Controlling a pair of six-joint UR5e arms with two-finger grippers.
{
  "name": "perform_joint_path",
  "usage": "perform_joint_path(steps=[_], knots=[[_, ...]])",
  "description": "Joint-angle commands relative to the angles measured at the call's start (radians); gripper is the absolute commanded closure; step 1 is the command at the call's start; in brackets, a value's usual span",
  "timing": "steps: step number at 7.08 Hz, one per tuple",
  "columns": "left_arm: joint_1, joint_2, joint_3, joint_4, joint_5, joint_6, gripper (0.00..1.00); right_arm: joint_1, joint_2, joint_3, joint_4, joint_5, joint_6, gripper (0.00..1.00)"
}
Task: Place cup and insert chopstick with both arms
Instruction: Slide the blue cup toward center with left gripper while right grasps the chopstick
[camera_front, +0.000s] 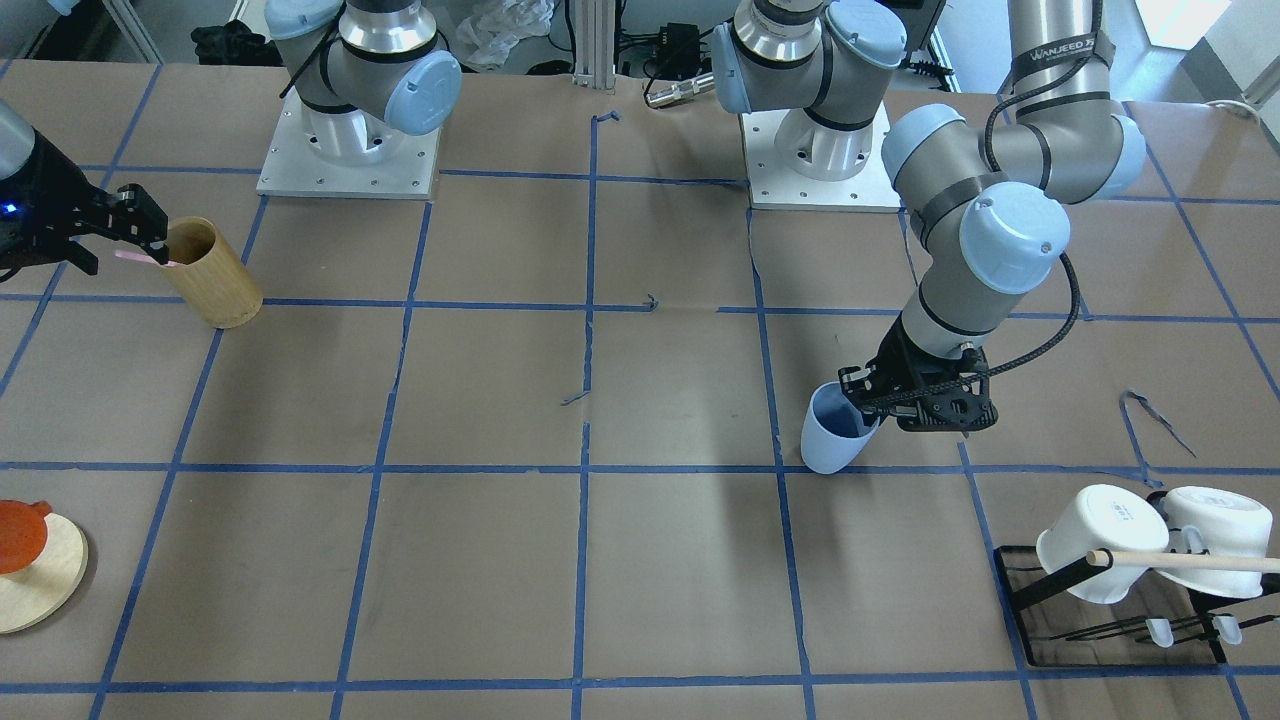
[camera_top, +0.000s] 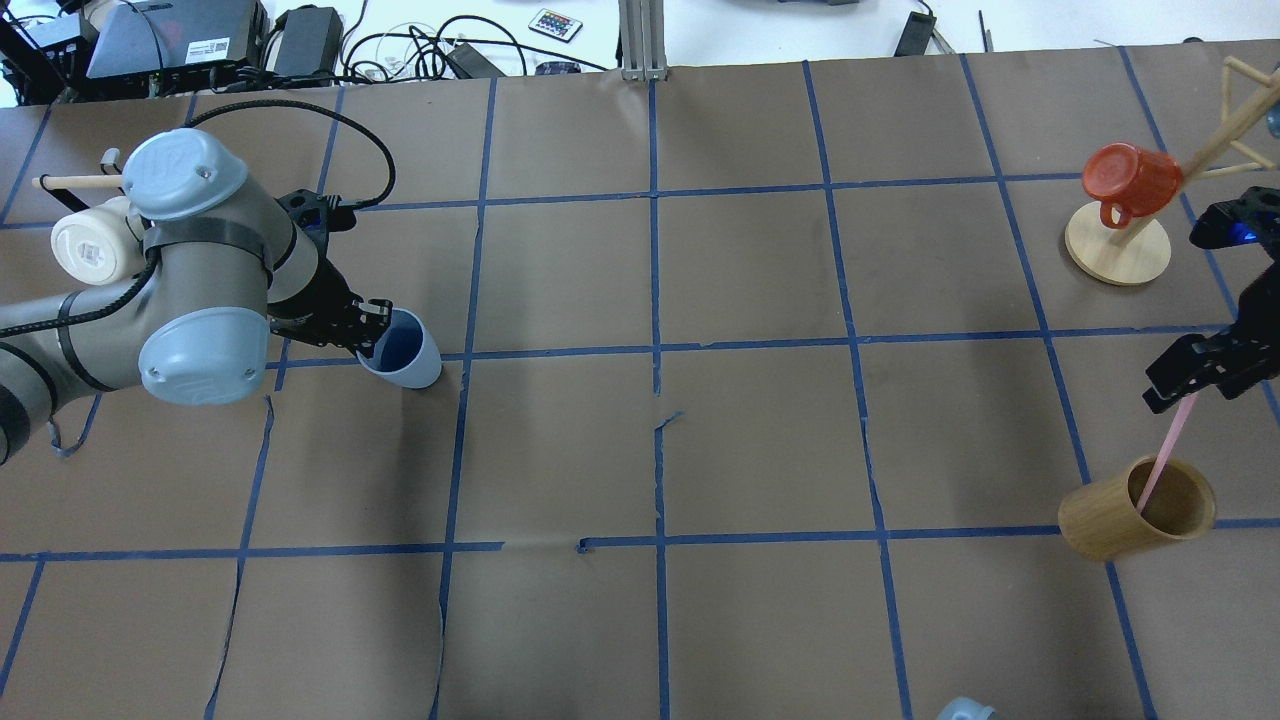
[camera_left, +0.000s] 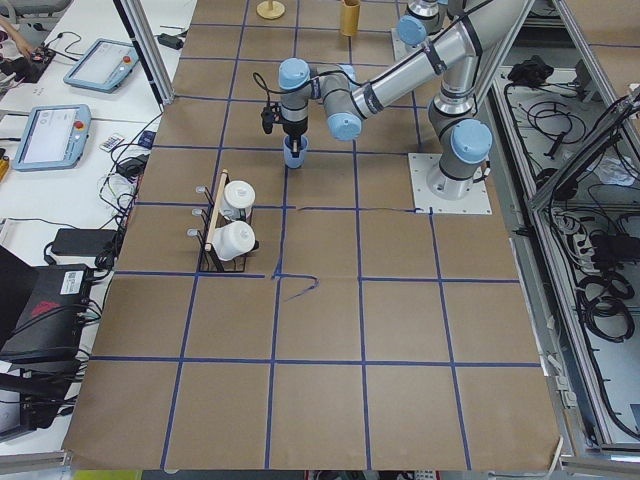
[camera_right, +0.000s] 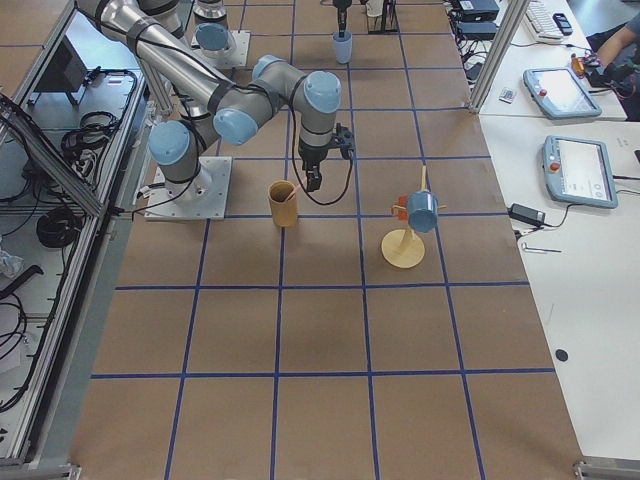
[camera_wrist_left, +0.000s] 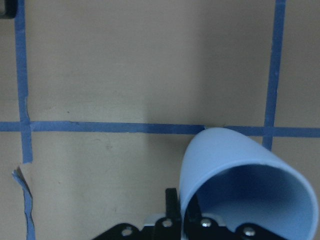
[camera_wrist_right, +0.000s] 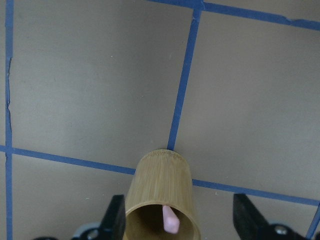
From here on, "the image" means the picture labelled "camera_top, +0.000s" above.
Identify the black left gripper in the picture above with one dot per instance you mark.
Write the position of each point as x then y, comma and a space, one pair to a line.
322, 299

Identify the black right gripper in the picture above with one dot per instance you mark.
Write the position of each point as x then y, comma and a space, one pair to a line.
1262, 332

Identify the light blue plastic cup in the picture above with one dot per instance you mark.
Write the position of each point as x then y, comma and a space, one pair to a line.
406, 354

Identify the pink chopstick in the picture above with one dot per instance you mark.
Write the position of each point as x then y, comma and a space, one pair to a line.
1180, 418

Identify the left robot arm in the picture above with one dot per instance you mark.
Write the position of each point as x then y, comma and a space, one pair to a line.
226, 266

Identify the bamboo chopstick holder cup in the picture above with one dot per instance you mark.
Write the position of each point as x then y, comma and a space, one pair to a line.
1111, 519

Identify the wooden mug tree stand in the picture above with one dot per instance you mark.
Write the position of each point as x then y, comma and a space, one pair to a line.
1115, 238

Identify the orange red mug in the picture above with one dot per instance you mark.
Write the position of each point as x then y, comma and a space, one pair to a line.
1130, 182

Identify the white mug near rack end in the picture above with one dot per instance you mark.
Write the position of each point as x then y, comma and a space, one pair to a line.
100, 245

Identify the black power adapter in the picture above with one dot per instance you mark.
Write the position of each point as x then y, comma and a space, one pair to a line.
307, 43

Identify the remote control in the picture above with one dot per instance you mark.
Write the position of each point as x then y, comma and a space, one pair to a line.
560, 27

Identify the black computer box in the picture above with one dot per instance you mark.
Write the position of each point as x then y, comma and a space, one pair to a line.
176, 38

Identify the blue mug on tree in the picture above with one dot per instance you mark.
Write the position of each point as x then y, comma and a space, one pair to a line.
965, 708

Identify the wooden rack handle rod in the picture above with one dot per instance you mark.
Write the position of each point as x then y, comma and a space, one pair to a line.
69, 183

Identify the black wire mug rack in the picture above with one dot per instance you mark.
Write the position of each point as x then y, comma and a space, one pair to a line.
110, 164

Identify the aluminium frame post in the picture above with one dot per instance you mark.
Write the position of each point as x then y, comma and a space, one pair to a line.
643, 40

